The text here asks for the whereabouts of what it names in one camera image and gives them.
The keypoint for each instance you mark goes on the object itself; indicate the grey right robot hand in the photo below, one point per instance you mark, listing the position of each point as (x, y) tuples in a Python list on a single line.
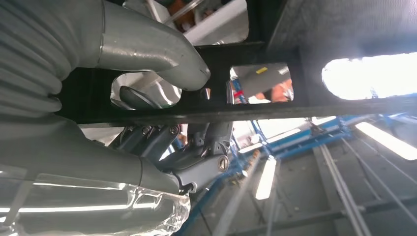
[(65, 163)]

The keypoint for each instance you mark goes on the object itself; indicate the blue steel shelf rack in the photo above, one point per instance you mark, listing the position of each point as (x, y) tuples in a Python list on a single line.
[(306, 143)]

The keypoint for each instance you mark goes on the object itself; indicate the ceiling strip light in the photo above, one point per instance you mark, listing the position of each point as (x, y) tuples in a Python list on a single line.
[(250, 148), (387, 140), (323, 120), (265, 179)]

